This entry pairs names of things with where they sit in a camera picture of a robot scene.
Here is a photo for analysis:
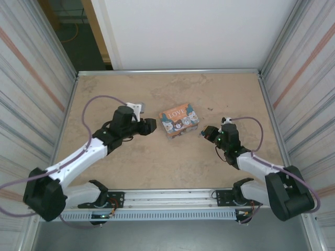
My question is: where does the illustrated bear tin box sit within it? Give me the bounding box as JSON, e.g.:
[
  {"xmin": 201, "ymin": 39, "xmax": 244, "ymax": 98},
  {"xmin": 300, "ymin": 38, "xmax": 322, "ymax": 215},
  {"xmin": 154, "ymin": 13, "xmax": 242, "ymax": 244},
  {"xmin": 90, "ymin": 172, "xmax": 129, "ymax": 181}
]
[{"xmin": 158, "ymin": 102, "xmax": 201, "ymax": 141}]

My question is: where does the aluminium table side bar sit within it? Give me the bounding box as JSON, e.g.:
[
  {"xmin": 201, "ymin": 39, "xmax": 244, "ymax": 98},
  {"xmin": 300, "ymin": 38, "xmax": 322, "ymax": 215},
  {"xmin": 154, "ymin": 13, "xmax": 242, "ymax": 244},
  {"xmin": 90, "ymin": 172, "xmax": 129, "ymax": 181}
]
[
  {"xmin": 258, "ymin": 74, "xmax": 292, "ymax": 168},
  {"xmin": 50, "ymin": 74, "xmax": 80, "ymax": 172}
]

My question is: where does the aluminium table edge bar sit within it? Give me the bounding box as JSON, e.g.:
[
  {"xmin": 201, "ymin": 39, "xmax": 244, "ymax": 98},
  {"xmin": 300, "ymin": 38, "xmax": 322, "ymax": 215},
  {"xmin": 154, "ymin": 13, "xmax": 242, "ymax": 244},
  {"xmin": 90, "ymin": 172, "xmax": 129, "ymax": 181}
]
[{"xmin": 76, "ymin": 68, "xmax": 263, "ymax": 77}]

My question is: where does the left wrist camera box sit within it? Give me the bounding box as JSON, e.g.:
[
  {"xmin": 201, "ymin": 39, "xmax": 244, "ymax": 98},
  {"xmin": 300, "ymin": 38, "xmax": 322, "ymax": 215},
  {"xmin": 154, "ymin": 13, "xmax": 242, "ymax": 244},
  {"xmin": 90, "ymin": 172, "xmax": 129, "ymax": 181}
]
[{"xmin": 125, "ymin": 101, "xmax": 147, "ymax": 116}]

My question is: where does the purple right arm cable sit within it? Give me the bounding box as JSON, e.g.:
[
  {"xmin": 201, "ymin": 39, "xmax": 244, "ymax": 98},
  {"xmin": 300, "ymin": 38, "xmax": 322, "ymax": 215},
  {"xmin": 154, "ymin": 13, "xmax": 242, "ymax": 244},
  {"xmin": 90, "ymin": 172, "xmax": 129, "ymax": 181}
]
[{"xmin": 229, "ymin": 116, "xmax": 322, "ymax": 225}]

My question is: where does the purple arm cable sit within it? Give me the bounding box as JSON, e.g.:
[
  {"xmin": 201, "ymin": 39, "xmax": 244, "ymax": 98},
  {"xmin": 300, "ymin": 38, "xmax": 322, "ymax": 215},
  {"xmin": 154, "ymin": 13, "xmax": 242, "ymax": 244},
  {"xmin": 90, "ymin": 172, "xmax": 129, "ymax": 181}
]
[
  {"xmin": 229, "ymin": 116, "xmax": 322, "ymax": 225},
  {"xmin": 0, "ymin": 95, "xmax": 130, "ymax": 229}
]

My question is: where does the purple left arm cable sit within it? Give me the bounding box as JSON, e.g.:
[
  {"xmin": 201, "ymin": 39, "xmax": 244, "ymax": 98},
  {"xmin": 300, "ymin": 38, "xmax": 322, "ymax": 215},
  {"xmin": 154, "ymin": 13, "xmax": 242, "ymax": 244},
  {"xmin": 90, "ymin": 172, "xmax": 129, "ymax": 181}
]
[{"xmin": 0, "ymin": 95, "xmax": 130, "ymax": 229}]

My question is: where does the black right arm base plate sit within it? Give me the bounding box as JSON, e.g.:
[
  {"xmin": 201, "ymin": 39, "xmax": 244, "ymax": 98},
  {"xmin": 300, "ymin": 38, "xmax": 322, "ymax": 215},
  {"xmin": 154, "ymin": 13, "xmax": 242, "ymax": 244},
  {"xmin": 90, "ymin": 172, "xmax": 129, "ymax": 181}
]
[{"xmin": 215, "ymin": 188, "xmax": 263, "ymax": 208}]

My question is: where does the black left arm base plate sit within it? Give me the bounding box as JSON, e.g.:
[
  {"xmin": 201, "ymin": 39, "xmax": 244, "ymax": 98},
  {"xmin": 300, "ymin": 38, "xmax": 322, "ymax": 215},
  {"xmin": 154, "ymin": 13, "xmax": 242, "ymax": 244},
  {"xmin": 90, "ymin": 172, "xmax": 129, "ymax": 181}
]
[{"xmin": 77, "ymin": 191, "xmax": 125, "ymax": 209}]

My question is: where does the red wire bundle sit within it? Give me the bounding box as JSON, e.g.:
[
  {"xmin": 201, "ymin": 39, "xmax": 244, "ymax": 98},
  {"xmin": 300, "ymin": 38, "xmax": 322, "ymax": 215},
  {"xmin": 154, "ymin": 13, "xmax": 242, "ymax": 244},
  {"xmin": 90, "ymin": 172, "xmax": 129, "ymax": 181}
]
[
  {"xmin": 243, "ymin": 201, "xmax": 263, "ymax": 216},
  {"xmin": 108, "ymin": 198, "xmax": 124, "ymax": 218}
]

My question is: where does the aluminium mounting rail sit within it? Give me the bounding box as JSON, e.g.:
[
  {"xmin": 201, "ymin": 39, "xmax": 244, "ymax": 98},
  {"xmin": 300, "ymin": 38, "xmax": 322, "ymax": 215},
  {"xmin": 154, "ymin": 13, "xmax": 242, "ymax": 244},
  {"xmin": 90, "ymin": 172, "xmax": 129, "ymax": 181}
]
[{"xmin": 62, "ymin": 187, "xmax": 273, "ymax": 212}]

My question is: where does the wooden door frame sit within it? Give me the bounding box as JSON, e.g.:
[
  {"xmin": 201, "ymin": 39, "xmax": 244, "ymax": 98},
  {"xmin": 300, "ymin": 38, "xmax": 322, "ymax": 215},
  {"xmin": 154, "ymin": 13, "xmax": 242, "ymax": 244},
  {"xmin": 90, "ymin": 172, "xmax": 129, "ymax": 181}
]
[{"xmin": 81, "ymin": 0, "xmax": 114, "ymax": 71}]

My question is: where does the slotted grey cable duct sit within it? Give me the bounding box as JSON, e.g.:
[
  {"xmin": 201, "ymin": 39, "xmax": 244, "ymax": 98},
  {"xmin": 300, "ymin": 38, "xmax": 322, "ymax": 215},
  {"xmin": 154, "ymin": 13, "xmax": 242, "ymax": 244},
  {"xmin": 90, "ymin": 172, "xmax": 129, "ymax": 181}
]
[{"xmin": 59, "ymin": 209, "xmax": 237, "ymax": 222}]

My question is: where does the orange floor cable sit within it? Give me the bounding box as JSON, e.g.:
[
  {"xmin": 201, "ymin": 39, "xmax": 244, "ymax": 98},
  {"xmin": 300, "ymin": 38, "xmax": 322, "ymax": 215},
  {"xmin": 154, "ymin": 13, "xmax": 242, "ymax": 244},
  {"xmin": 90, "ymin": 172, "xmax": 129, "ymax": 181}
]
[{"xmin": 62, "ymin": 22, "xmax": 80, "ymax": 44}]

